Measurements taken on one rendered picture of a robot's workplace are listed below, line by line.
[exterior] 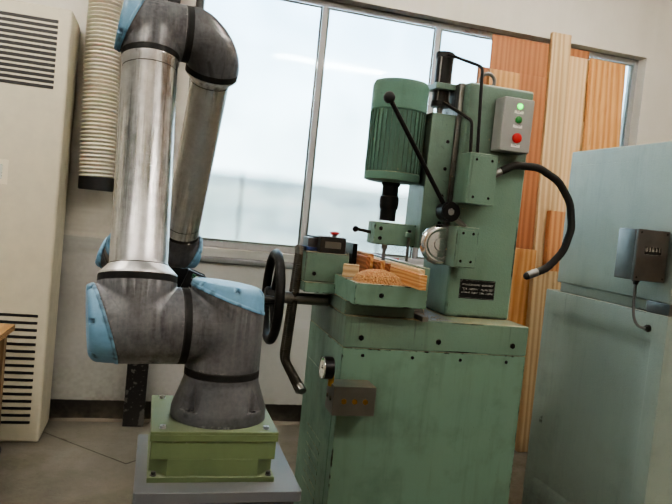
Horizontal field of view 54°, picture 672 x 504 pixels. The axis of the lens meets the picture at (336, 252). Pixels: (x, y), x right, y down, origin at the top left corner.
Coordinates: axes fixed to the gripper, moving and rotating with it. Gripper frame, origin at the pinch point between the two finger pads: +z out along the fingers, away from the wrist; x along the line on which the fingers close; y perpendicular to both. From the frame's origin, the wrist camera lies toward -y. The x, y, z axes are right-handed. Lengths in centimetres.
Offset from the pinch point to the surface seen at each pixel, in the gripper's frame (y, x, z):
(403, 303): 24, -17, 41
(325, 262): 25.1, 5.6, 22.4
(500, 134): 82, -6, 51
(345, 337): 8.3, -11.1, 32.6
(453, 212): 55, -6, 48
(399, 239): 42, 7, 41
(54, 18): 69, 106, -98
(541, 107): 151, 129, 125
